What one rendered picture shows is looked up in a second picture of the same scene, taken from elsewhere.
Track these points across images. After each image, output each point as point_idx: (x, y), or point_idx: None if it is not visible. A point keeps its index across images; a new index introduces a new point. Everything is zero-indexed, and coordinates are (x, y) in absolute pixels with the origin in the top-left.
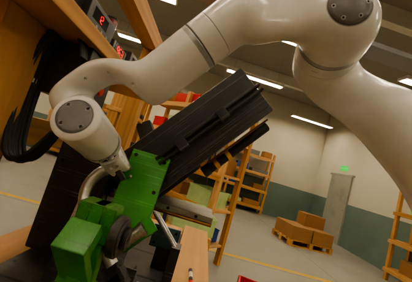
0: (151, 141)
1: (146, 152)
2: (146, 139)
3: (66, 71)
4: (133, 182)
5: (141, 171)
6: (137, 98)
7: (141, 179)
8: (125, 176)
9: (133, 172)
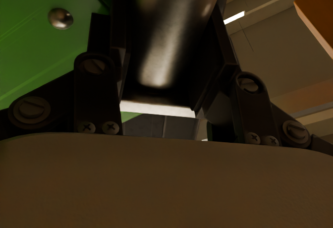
0: (162, 136)
1: (130, 118)
2: (181, 128)
3: None
4: (9, 15)
5: (57, 70)
6: None
7: (15, 53)
8: (75, 1)
9: (73, 44)
